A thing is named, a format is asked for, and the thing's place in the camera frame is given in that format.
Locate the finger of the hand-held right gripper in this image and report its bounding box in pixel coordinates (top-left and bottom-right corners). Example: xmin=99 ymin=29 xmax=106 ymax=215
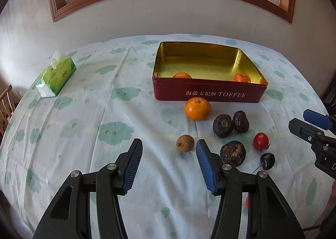
xmin=303 ymin=109 xmax=336 ymax=130
xmin=288 ymin=118 xmax=336 ymax=150

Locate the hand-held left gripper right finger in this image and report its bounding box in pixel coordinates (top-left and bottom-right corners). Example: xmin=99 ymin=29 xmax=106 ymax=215
xmin=196 ymin=139 xmax=306 ymax=239

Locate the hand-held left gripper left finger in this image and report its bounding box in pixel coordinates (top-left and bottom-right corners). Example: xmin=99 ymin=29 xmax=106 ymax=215
xmin=33 ymin=138 xmax=143 ymax=239

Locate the dark round fruit fibrous top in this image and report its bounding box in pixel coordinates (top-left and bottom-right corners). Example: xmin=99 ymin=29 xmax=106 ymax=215
xmin=220 ymin=141 xmax=247 ymax=167

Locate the brown longan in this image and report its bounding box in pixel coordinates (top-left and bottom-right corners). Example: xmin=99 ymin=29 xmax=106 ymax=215
xmin=176 ymin=135 xmax=195 ymax=153

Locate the dark wrinkled round fruit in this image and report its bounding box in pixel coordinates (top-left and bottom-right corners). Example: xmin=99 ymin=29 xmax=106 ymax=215
xmin=232 ymin=111 xmax=250 ymax=134
xmin=213 ymin=114 xmax=235 ymax=139

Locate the large orange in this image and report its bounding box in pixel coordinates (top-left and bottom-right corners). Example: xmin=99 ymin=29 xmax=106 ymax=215
xmin=185 ymin=97 xmax=212 ymax=121

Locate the red and gold tin box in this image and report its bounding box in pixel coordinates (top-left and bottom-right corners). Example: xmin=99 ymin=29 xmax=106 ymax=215
xmin=152 ymin=41 xmax=268 ymax=103

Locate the dark cherry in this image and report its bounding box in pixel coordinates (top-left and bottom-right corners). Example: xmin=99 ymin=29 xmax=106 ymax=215
xmin=260 ymin=153 xmax=276 ymax=171

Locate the cloud print tablecloth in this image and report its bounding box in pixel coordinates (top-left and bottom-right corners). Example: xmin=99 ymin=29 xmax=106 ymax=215
xmin=0 ymin=33 xmax=336 ymax=239

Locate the green tissue pack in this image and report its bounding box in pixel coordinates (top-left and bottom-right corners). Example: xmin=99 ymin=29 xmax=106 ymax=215
xmin=35 ymin=50 xmax=77 ymax=98

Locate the wooden chair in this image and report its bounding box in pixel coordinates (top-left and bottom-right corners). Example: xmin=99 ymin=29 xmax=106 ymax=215
xmin=0 ymin=85 xmax=13 ymax=137

